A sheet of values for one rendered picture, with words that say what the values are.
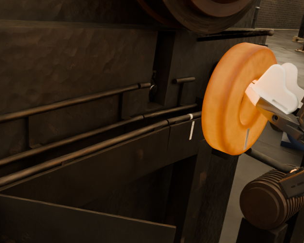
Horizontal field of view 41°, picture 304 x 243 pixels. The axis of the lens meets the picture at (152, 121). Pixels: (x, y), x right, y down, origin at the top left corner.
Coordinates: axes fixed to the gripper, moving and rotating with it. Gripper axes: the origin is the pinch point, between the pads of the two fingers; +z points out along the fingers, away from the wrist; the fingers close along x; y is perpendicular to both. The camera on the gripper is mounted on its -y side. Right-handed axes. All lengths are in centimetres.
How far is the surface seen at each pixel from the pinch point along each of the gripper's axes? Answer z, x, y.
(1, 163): 19.5, 21.7, -22.5
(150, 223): -6.0, 20.7, -10.9
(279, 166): 0, -46, -29
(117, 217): -3.1, 22.8, -11.7
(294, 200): -7, -46, -35
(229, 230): 15, -95, -92
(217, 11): 18.5, -16.4, 3.2
